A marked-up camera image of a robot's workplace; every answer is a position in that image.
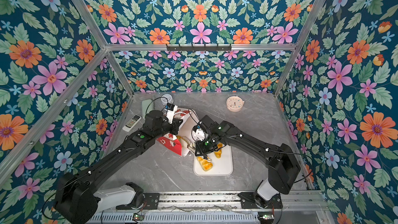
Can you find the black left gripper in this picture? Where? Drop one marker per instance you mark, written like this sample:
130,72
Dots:
175,124

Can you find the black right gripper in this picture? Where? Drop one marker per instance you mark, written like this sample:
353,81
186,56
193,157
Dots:
200,151

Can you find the red white paper bag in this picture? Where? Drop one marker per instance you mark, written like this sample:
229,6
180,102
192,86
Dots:
171,142

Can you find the braided fake bread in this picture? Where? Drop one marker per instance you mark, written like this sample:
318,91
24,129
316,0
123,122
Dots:
205,164

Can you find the fake bagel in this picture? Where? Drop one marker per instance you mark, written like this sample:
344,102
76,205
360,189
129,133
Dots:
183,141

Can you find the yellow fake croissant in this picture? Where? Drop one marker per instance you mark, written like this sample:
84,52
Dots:
218,151

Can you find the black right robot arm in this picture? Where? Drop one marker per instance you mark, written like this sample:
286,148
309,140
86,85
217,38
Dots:
281,162

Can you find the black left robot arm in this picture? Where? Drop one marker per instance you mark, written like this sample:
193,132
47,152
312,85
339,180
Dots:
75,198

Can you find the white round alarm clock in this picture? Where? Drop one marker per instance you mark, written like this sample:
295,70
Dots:
167,98

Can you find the green glasses case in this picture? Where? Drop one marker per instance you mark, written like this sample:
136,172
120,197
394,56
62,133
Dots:
147,107

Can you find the white remote control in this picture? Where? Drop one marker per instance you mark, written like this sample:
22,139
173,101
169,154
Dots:
131,123

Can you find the white rectangular tray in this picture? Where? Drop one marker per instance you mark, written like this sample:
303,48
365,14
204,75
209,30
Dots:
221,167

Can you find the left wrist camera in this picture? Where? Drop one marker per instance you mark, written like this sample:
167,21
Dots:
170,111

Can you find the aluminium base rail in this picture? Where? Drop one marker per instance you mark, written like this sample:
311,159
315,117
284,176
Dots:
212,201

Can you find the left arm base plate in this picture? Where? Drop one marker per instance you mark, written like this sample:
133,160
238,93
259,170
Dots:
138,201

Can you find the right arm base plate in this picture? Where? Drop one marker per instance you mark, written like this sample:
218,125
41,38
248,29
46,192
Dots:
251,200

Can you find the black hook rail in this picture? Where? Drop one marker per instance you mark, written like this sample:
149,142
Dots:
194,48

